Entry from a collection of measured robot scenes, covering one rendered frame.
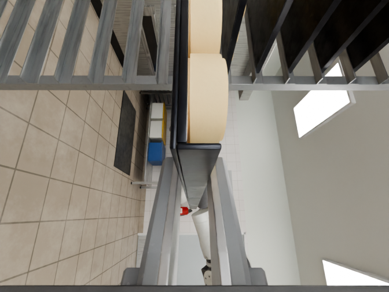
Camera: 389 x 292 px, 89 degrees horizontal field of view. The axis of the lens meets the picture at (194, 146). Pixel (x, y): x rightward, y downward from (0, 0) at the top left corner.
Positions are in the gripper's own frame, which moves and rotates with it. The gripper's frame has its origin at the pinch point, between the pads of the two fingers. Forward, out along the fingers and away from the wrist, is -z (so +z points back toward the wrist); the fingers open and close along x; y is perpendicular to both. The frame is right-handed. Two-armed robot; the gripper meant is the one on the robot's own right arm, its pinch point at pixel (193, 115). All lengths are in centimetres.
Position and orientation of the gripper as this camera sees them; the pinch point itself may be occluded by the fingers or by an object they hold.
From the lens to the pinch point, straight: 52.4
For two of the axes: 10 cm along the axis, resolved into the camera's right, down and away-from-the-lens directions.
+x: 10.0, 0.1, 0.0
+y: 0.0, 4.3, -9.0
